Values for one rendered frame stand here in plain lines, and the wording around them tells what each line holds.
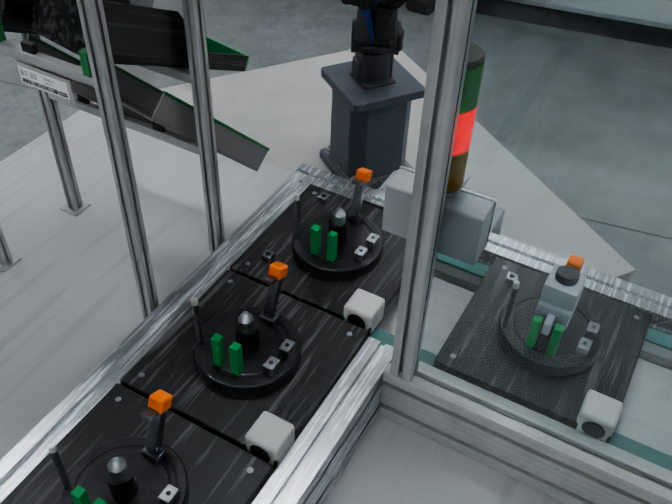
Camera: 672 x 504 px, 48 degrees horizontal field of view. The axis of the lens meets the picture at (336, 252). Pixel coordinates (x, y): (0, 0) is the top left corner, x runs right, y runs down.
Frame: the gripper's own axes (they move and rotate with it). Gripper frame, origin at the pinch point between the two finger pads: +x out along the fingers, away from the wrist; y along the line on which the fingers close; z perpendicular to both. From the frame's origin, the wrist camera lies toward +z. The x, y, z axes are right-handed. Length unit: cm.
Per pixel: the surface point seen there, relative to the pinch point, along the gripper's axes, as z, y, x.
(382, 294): 24.2, 15.3, 28.9
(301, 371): 42, 12, 29
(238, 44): -178, -157, 122
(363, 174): 12.1, 5.2, 18.7
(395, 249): 14.5, 12.7, 28.8
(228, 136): 16.9, -16.2, 16.7
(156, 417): 62, 5, 22
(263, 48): -181, -144, 122
